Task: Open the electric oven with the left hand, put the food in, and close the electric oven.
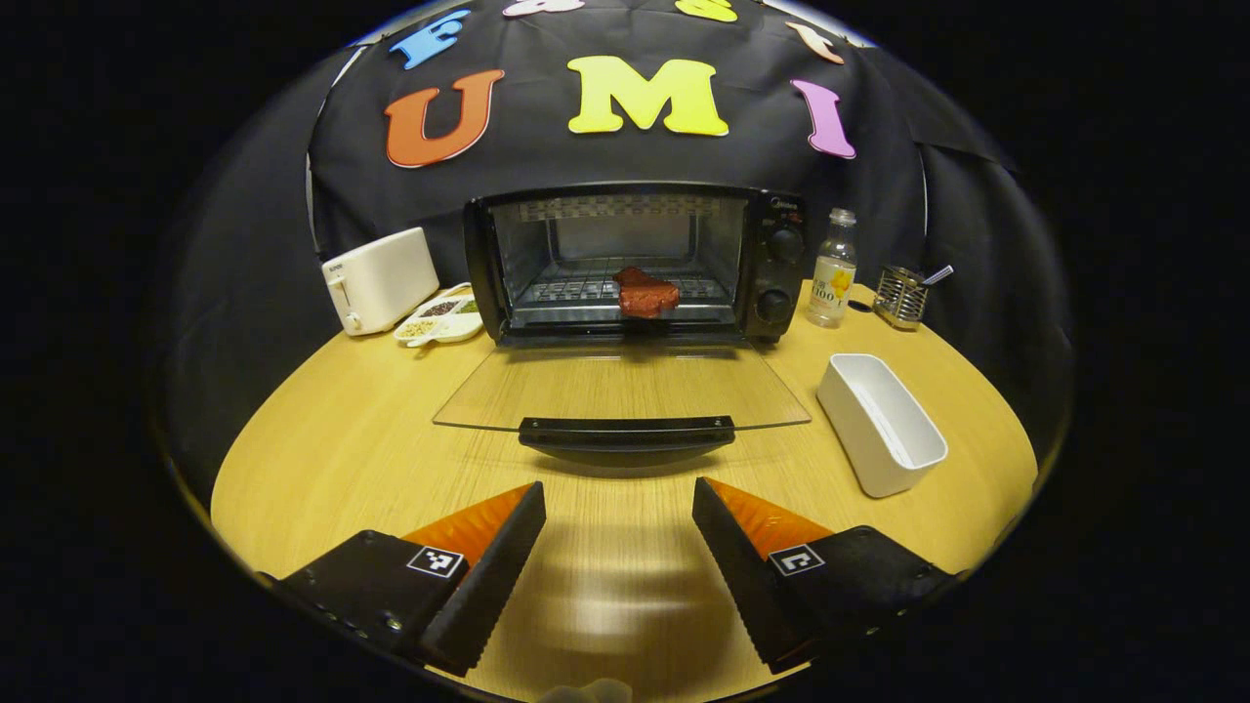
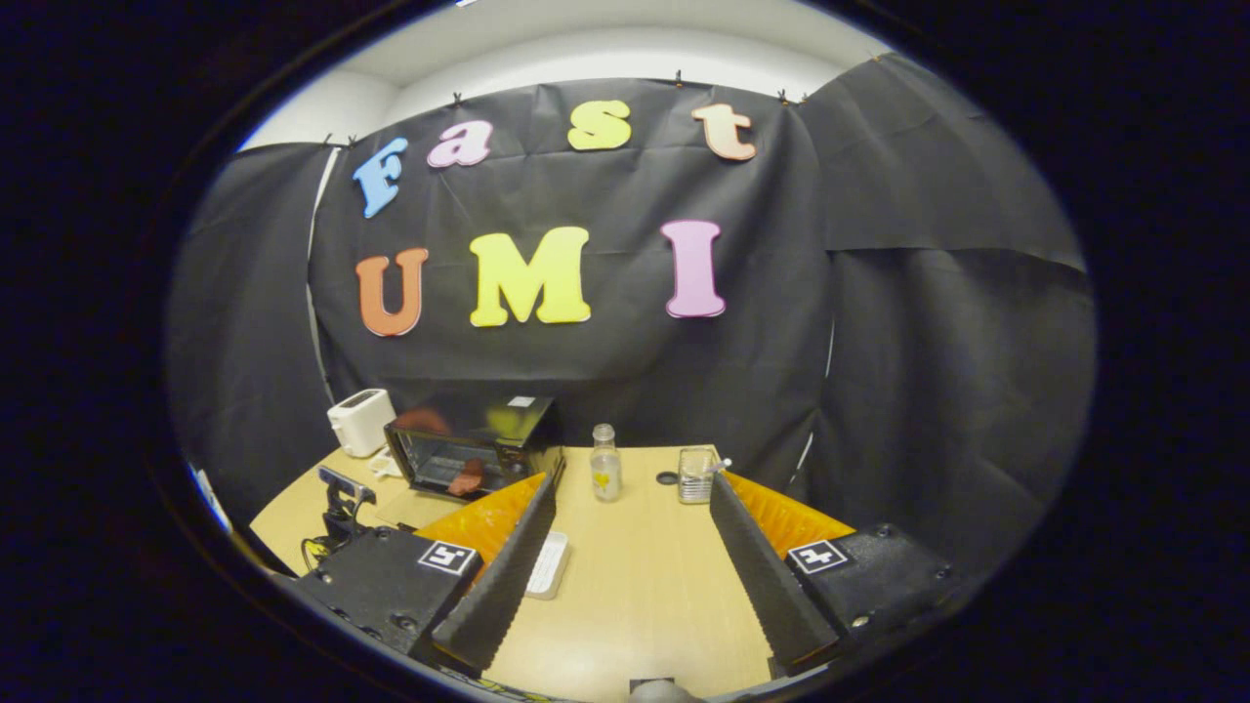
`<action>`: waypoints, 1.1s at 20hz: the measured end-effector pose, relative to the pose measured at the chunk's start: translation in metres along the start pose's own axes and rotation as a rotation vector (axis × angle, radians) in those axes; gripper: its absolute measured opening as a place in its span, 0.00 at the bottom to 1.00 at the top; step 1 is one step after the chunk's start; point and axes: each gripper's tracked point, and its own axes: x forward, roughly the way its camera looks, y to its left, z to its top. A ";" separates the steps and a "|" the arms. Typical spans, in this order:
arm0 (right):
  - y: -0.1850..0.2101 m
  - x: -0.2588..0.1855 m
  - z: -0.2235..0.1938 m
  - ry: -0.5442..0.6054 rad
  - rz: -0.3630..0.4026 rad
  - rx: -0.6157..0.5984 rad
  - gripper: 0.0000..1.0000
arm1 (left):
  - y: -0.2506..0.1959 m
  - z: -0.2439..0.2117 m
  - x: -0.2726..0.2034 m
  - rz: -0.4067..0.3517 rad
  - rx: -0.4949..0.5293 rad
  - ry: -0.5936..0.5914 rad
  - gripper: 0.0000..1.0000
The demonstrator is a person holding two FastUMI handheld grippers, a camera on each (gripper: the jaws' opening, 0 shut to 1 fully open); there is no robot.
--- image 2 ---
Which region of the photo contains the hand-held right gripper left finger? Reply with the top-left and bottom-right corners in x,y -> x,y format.
291,472 -> 560,677

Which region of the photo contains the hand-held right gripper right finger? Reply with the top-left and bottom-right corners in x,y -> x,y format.
708,472 -> 966,678

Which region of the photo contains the black electric oven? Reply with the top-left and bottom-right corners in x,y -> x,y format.
383,394 -> 567,509

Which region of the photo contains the white rectangular plate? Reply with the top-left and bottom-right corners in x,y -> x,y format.
524,531 -> 571,600

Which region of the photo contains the white toaster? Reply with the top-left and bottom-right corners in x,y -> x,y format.
327,389 -> 397,459

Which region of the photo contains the clear glass bottle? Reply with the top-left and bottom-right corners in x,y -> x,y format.
590,424 -> 624,504

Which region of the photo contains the black backdrop cloth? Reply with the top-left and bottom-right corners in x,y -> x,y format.
166,54 -> 1097,587

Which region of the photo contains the wire mesh utensil holder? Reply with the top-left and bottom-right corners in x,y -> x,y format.
678,446 -> 724,506

